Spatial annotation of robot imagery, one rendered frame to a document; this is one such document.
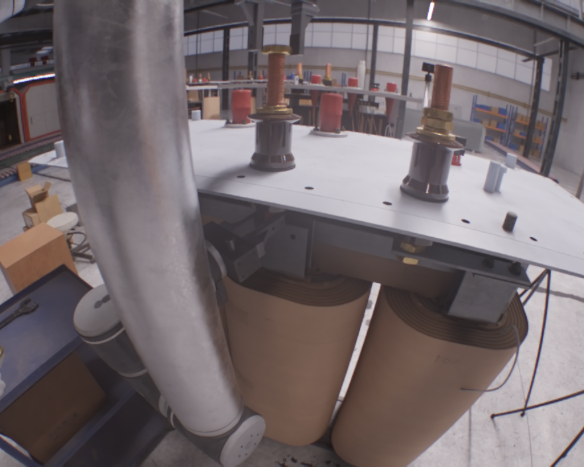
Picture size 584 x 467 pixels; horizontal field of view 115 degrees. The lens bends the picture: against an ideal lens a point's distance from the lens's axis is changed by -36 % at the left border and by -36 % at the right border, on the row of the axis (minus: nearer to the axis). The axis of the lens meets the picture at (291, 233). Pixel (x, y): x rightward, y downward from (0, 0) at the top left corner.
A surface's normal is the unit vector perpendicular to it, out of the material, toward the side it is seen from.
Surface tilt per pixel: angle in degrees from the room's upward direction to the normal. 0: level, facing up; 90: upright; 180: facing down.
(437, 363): 90
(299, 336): 90
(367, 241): 90
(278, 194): 11
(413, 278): 90
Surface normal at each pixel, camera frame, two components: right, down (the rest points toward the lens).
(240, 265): 0.74, 0.35
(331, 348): 0.25, 0.47
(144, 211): 0.57, 0.37
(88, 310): -0.11, -0.80
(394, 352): -0.80, 0.26
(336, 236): -0.37, 0.43
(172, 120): 0.95, 0.12
